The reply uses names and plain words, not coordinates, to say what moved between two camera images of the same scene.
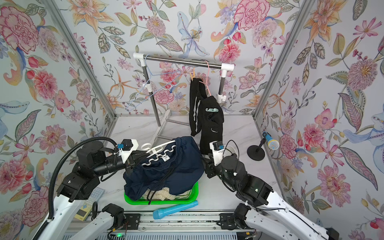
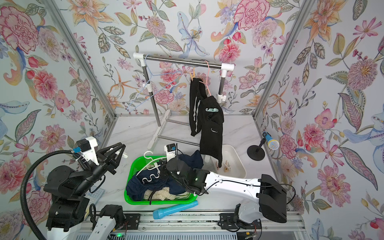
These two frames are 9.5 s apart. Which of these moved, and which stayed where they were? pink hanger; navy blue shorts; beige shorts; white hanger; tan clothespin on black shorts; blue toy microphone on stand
Moved: navy blue shorts; white hanger
Stayed: beige shorts; tan clothespin on black shorts; pink hanger; blue toy microphone on stand
